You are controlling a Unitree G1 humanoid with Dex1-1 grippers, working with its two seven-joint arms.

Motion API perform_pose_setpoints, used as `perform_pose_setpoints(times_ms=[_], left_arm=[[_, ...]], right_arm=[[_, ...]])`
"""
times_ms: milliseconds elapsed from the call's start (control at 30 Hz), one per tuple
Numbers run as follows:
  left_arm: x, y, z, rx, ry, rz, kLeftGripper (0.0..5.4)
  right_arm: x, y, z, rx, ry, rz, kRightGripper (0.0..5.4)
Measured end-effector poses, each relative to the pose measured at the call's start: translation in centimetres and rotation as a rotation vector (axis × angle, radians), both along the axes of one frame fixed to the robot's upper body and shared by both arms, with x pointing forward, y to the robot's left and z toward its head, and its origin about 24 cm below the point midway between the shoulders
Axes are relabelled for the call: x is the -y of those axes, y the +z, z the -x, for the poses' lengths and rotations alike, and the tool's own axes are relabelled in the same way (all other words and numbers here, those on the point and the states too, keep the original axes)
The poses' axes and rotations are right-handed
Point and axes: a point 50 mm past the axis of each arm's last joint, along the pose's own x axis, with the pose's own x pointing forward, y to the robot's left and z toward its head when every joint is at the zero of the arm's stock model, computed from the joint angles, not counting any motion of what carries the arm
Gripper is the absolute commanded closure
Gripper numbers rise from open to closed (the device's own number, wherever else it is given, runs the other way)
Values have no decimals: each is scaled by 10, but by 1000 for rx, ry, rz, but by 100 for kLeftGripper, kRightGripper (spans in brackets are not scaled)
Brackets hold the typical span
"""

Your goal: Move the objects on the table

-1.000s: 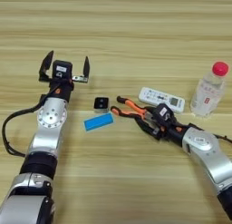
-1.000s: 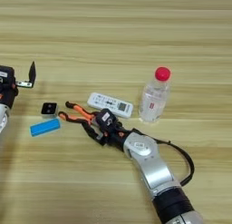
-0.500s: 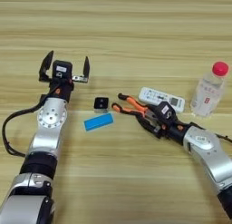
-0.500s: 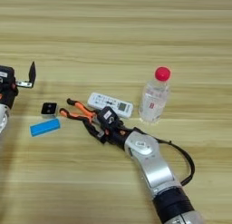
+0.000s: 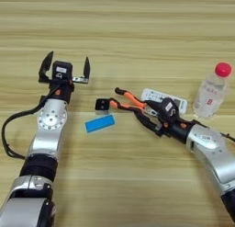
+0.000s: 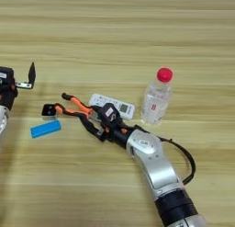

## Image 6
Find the small black square box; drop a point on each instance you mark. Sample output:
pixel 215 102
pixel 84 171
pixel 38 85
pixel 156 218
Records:
pixel 49 111

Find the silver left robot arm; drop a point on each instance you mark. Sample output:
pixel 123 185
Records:
pixel 2 120

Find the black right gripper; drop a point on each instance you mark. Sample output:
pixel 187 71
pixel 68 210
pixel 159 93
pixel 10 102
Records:
pixel 117 134

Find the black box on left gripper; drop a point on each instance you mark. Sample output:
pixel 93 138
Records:
pixel 6 76

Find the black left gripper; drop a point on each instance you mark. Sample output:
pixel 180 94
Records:
pixel 6 94

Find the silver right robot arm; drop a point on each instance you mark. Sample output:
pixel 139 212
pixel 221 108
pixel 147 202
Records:
pixel 159 163

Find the clear bottle with red cap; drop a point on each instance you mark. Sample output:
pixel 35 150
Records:
pixel 156 102

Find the white remote control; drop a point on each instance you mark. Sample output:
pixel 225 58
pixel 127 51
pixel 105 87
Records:
pixel 122 106

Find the blue rectangular block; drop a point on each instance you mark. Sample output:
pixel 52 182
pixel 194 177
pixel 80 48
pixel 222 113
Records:
pixel 46 128

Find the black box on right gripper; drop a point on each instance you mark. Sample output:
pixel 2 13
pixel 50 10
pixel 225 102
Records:
pixel 109 114

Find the orange black needle-nose pliers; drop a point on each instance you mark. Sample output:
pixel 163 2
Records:
pixel 75 106

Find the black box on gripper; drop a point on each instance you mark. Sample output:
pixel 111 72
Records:
pixel 109 114
pixel 6 76

